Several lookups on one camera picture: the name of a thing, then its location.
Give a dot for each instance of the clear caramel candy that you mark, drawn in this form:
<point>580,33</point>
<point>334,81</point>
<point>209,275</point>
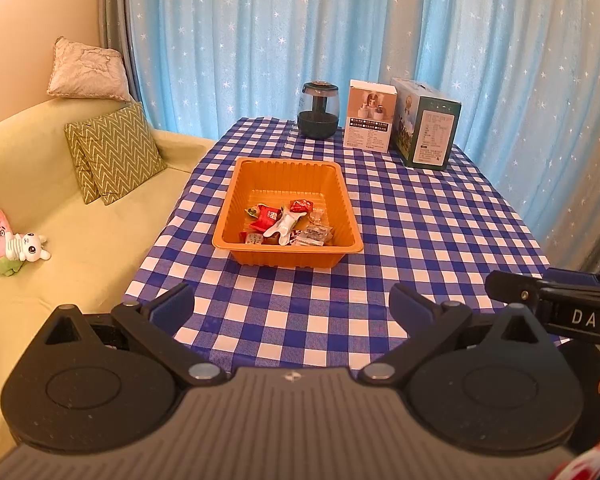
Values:
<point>317,217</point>

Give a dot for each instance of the white green snack packet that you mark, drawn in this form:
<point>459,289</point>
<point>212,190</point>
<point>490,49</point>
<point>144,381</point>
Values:
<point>282,225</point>

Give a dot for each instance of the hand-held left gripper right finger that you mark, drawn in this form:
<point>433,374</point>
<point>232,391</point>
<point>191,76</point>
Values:
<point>410,306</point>

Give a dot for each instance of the blue checked tablecloth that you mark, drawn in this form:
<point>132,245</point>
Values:
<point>430,235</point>

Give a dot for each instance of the white cardboard box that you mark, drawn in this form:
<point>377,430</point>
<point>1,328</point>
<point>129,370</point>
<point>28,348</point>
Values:
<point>367,130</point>

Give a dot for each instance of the orange plastic tray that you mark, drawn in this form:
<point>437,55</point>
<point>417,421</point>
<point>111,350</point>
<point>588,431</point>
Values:
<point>285,170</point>

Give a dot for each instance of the green zigzag pillow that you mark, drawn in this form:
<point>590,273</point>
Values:
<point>122,152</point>
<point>77,160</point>

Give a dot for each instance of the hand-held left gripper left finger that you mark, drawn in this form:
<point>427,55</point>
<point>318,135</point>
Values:
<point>172,306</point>

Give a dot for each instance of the green caramel candy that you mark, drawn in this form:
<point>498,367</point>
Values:
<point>251,211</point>

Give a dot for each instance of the pale yellow sofa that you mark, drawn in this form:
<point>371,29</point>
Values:
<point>55,285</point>

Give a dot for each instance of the dark glass jar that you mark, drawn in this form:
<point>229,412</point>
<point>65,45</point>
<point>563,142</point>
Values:
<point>318,122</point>

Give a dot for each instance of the grey white pillow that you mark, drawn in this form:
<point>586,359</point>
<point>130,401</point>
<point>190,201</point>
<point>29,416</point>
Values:
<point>87,72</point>

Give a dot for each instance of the clear grey snack packet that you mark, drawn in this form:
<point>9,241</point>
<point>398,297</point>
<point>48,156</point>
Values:
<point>315,236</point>

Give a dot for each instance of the blue star curtain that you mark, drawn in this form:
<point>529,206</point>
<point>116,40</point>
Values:
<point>280,35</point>

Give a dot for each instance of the grey curtain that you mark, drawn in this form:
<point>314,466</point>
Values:
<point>111,10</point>

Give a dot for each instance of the red square snack packet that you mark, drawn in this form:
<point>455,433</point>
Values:
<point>267,216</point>

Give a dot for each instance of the green cardboard box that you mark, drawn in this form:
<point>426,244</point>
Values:
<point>430,135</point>

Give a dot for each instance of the white rabbit plush toy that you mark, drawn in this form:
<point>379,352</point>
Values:
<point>30,249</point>

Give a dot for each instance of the yellow candy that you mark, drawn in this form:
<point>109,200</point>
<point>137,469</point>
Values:
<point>252,237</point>

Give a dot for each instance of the pink starfish plush toy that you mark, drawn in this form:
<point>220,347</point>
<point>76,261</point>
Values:
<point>0,235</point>

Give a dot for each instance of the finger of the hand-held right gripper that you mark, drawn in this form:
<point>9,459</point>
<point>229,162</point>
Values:
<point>572,277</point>
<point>512,287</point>

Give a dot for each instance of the red white printed clothing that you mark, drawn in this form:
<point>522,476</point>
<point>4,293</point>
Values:
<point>592,466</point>

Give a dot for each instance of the red candy packet white mark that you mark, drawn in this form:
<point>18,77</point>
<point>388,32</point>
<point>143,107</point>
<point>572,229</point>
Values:
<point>300,205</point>

